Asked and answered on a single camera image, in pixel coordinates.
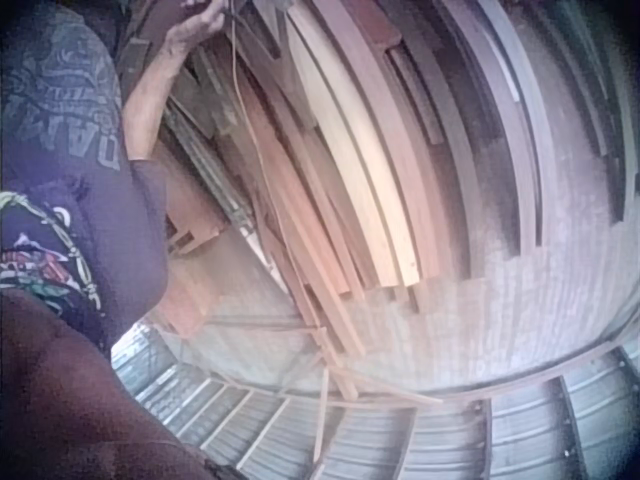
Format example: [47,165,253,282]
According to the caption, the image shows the person's right hand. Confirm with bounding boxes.
[165,0,230,51]

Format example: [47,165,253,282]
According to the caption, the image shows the pile of light wooden planks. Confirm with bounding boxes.
[167,0,451,401]

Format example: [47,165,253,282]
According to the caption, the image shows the stack of dark wooden frames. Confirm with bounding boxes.
[389,0,637,254]

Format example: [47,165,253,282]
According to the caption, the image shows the thin wooden sticks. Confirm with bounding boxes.
[312,367,445,454]

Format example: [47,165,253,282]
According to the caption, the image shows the thin tan cord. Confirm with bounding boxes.
[227,10,326,336]

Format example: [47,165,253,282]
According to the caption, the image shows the grey metal rail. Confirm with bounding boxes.
[162,102,281,271]

